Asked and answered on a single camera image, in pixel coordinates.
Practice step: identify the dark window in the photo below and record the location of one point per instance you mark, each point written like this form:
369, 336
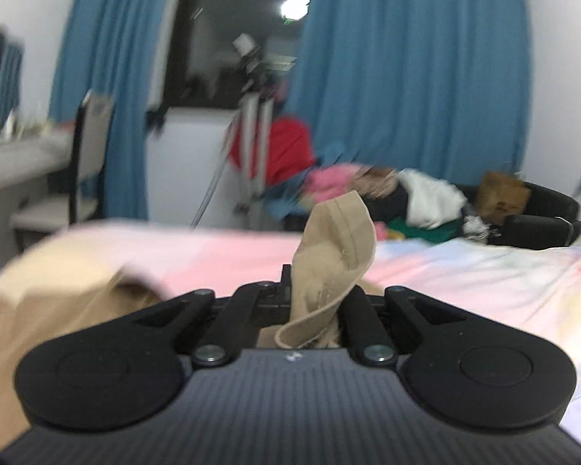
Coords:
232, 29

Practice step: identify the black sofa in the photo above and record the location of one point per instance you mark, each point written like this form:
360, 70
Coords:
537, 218

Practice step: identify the dark monitor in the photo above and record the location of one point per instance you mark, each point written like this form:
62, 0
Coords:
0, 72

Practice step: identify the blue curtain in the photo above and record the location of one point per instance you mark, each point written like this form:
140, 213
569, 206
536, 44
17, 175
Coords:
107, 82
411, 72

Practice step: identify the black frame chair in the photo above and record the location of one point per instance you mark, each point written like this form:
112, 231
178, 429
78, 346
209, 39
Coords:
82, 155

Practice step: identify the pink printed bed sheet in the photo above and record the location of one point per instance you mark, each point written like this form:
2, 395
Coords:
465, 271

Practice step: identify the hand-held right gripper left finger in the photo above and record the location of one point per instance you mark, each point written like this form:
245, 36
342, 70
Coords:
244, 307

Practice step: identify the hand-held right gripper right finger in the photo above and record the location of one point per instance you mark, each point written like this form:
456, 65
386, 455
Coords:
363, 315

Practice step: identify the white desk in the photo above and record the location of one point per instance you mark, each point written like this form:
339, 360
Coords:
9, 164

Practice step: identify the beige pants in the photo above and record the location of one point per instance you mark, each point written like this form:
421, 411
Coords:
327, 271

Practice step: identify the white tripod stand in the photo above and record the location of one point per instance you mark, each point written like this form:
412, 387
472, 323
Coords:
251, 131

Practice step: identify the red garment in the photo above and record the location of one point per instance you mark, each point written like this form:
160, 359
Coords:
283, 150

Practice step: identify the brown paper bag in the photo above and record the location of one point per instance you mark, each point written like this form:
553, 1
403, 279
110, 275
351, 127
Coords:
502, 197

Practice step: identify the pile of mixed clothes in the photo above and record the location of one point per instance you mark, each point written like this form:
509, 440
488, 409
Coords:
377, 198

